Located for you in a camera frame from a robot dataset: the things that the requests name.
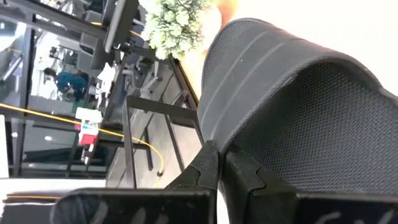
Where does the yellow cable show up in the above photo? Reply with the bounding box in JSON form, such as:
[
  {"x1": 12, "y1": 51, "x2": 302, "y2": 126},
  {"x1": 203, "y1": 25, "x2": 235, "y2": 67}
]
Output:
[{"x1": 0, "y1": 102, "x2": 165, "y2": 177}]

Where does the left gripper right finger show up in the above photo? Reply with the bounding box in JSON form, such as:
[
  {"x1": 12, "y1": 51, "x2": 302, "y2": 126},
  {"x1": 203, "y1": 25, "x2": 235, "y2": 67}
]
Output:
[{"x1": 219, "y1": 146, "x2": 398, "y2": 224}]

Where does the person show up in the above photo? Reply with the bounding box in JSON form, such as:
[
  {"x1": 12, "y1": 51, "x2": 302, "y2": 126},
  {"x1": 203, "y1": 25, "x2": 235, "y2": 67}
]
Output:
[{"x1": 42, "y1": 67, "x2": 90, "y2": 103}]

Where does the black metal floor frame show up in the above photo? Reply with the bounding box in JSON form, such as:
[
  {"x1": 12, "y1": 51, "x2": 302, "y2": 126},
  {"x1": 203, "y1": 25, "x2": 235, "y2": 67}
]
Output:
[{"x1": 122, "y1": 95, "x2": 205, "y2": 190}]

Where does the white crumpled paper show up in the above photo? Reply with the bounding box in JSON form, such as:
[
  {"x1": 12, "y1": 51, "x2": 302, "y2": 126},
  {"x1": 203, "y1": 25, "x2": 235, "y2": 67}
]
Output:
[{"x1": 95, "y1": 61, "x2": 118, "y2": 91}]

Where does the red and white canister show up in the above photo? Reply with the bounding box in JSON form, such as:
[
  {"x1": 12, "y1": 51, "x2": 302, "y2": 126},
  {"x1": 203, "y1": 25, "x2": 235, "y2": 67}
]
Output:
[{"x1": 73, "y1": 106, "x2": 104, "y2": 165}]

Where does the black slide sandal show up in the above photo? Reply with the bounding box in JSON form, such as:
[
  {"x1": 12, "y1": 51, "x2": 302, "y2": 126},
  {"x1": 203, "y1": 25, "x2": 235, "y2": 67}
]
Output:
[{"x1": 197, "y1": 17, "x2": 398, "y2": 195}]

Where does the succulent in dotted pot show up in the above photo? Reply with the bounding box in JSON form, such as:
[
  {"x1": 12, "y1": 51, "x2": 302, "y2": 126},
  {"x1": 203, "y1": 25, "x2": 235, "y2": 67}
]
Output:
[{"x1": 138, "y1": 0, "x2": 218, "y2": 60}]

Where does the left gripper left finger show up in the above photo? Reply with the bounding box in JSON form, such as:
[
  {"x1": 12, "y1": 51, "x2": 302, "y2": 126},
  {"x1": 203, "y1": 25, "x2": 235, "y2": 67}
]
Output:
[{"x1": 49, "y1": 139, "x2": 220, "y2": 224}]

